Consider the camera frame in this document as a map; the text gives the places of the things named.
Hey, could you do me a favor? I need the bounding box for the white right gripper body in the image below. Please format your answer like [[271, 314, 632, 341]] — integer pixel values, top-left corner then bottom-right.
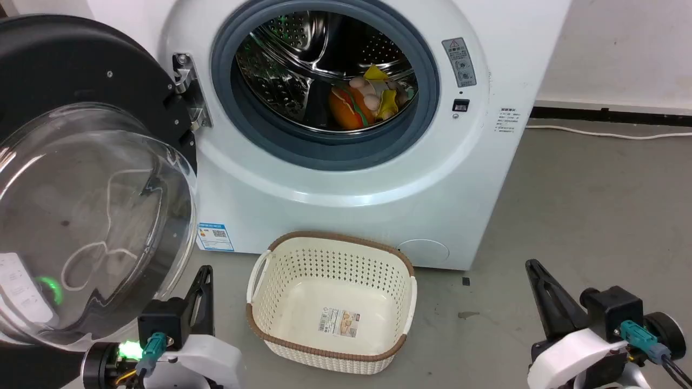
[[527, 326, 632, 389]]

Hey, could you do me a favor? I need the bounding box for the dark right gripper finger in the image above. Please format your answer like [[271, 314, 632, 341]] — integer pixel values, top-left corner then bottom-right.
[[525, 259, 563, 342], [535, 260, 590, 338]]

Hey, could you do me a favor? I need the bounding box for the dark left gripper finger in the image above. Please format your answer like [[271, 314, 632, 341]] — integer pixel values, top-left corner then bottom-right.
[[183, 267, 207, 328], [190, 265, 215, 337]]

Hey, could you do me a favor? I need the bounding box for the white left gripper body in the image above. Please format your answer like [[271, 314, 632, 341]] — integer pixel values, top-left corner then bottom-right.
[[146, 334, 242, 389]]

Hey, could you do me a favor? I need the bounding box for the black round glass washer door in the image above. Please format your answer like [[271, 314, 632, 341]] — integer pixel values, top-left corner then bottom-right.
[[0, 15, 198, 352]]

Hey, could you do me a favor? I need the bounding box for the white front-load washing machine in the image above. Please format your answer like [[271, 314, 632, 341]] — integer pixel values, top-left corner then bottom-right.
[[86, 0, 573, 271]]

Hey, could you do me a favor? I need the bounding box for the metal door hinge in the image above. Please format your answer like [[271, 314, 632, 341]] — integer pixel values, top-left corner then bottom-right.
[[172, 52, 212, 129]]

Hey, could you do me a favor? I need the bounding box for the blue white energy label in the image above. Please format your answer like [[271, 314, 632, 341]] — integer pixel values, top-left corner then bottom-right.
[[197, 221, 235, 252]]

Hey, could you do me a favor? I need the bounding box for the cream perforated laundry basket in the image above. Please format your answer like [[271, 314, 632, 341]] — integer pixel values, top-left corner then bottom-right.
[[246, 231, 417, 375]]

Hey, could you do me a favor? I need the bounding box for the round drain filter cover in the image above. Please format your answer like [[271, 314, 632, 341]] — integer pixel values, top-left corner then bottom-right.
[[397, 239, 450, 266]]

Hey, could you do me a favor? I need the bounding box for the paper product label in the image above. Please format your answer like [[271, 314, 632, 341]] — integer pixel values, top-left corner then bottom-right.
[[319, 307, 361, 339]]

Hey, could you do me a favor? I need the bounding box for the small printed text label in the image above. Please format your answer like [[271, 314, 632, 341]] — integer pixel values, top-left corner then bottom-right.
[[495, 107, 522, 133]]

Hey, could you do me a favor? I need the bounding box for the black baseboard strip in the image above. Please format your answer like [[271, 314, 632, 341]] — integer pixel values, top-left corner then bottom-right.
[[530, 106, 692, 128]]

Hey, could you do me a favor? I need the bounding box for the orange hamburger plush toy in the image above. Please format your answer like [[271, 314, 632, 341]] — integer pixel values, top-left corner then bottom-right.
[[329, 86, 377, 131]]

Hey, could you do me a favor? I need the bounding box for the yellow fabric plush toy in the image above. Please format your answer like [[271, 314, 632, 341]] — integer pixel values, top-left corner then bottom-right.
[[363, 64, 402, 121]]

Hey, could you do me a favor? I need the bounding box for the grey warning sticker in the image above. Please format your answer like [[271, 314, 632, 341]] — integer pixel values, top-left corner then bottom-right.
[[442, 37, 477, 88]]

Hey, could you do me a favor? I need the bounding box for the stainless steel washer drum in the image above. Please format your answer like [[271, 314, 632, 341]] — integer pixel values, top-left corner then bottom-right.
[[234, 11, 420, 134]]

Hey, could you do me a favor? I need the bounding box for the peach plush doll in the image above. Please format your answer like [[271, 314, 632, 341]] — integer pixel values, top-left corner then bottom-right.
[[349, 76, 391, 112]]

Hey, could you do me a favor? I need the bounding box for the teal left cable connector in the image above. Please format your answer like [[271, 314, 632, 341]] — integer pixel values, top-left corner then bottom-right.
[[135, 332, 168, 377]]

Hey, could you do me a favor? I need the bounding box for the teal cable connector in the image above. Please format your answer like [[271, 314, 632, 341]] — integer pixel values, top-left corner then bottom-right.
[[135, 332, 168, 377], [620, 319, 671, 364]]

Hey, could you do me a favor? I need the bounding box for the teal right cable connector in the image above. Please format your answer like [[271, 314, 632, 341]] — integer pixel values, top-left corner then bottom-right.
[[620, 319, 671, 364]]

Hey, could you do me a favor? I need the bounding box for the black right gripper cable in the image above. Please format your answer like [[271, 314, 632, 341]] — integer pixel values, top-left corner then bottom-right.
[[658, 357, 692, 389]]

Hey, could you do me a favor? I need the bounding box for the white power cable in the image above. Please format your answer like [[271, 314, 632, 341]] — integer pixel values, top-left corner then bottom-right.
[[525, 125, 692, 140]]

